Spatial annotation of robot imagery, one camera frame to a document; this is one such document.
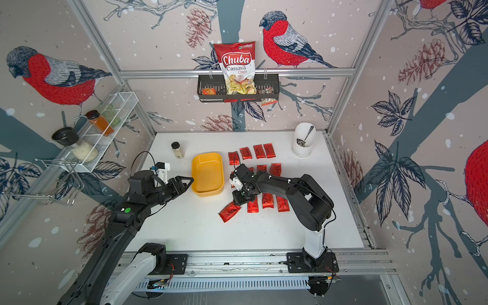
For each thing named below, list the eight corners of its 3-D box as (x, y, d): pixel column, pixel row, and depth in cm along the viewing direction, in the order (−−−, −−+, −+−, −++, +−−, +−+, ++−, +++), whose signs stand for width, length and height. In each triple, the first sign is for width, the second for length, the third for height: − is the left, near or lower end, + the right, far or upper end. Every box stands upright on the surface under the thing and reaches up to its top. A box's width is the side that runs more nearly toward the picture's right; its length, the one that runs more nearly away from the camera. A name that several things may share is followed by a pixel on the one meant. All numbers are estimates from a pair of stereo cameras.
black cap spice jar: (174, 158, 109) (169, 149, 102) (176, 150, 113) (172, 141, 106) (183, 158, 109) (179, 149, 102) (186, 150, 113) (182, 141, 106)
